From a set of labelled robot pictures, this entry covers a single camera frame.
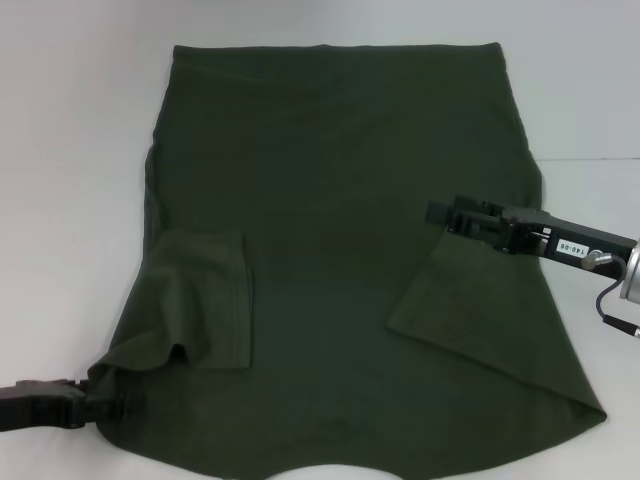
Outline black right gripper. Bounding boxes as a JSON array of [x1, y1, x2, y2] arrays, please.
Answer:
[[424, 195, 639, 274]]

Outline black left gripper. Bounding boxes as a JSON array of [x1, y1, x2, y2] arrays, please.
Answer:
[[0, 378, 147, 431]]

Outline dark green shirt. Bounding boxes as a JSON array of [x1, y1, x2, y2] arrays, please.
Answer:
[[87, 43, 609, 476]]

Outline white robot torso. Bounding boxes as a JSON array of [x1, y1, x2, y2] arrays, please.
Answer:
[[278, 464, 366, 480]]

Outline right gripper cable with plug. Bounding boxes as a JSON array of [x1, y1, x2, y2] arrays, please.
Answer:
[[581, 250, 640, 340]]

